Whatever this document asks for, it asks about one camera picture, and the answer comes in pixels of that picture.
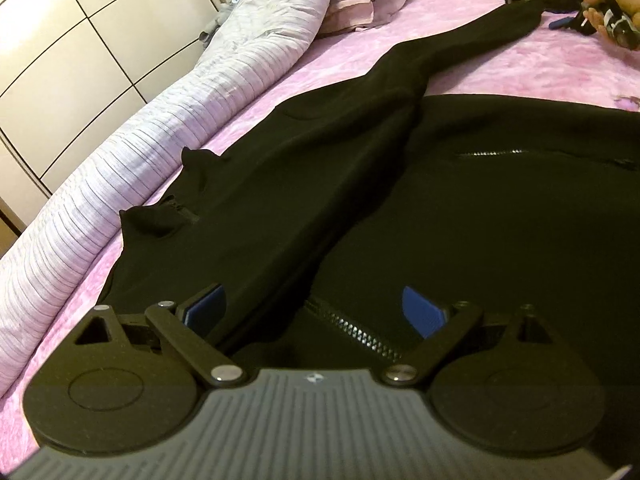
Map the white striped duvet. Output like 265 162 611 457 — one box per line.
1 0 330 392

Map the person right hand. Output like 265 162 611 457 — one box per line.
582 0 639 51

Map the black zip jacket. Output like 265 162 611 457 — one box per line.
94 0 640 411

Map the white wardrobe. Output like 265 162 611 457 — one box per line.
1 0 222 248

